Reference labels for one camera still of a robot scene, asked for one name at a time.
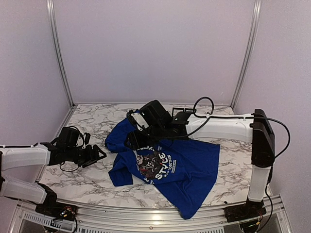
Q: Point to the aluminium front rail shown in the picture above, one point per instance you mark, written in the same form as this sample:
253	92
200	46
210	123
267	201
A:
109	219

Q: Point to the black wire frame cube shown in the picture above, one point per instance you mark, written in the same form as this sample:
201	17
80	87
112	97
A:
176	110

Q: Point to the right aluminium corner post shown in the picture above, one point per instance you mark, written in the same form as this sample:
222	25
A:
248	52

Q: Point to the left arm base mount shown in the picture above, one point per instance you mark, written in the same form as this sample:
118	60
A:
51	207

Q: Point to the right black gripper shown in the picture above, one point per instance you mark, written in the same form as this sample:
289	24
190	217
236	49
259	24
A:
136	142

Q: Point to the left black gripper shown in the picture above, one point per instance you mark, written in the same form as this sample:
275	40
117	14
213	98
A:
92	160

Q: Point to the left aluminium corner post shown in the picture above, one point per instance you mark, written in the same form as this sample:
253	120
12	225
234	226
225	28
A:
57	48

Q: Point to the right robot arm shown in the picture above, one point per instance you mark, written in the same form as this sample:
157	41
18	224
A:
251	128

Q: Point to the aluminium corner post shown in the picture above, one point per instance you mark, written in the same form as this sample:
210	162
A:
248	52
57	48

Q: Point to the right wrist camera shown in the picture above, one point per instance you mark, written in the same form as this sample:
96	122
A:
137	120

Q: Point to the blue printed t-shirt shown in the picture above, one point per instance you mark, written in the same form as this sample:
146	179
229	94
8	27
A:
183	171

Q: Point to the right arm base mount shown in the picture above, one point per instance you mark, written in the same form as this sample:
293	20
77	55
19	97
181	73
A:
240	212

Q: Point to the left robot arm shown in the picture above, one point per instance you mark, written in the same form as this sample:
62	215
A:
70	146

